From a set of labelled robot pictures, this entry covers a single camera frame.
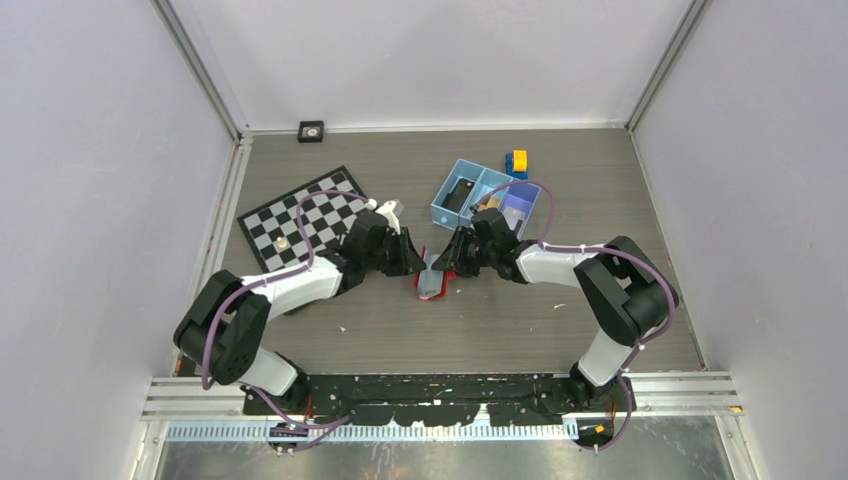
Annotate black square wall socket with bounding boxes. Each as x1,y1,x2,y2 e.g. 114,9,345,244
297,120,325,143

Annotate light blue left drawer box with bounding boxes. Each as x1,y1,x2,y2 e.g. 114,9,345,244
430,159,484,230

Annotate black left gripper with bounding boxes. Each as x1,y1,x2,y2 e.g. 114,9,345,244
364,228,426,277

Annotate light blue middle drawer box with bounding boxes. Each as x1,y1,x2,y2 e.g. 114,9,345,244
458,165,512,227

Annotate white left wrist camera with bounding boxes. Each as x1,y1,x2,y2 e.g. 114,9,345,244
365,198,404,235

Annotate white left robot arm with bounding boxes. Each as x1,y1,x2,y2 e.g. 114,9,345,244
173,211,427,414

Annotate grey card in drawer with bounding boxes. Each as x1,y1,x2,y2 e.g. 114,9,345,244
502,206,529,234

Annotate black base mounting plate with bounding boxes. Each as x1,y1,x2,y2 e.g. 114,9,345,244
243,373,636,427

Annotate black white chessboard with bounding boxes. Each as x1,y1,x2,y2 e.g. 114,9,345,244
237,166,366,273

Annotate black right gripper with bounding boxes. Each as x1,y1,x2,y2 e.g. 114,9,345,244
431,226,497,279

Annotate light blue drawer box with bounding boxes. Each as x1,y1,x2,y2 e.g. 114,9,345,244
430,159,484,230
458,165,512,227

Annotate blue orange toy block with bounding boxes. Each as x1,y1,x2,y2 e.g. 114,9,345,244
504,149,529,180

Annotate orange card in drawer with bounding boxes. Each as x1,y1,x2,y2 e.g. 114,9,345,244
477,197,500,211

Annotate purple drawer box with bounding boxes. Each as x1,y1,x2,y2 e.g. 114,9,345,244
498,181,541,239

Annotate black card in drawer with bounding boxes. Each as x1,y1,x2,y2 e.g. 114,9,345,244
441,178,475,214

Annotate red leather card holder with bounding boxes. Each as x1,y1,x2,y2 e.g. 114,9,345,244
413,247,456,301

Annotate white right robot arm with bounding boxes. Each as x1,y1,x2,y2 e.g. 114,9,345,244
431,209,679,411

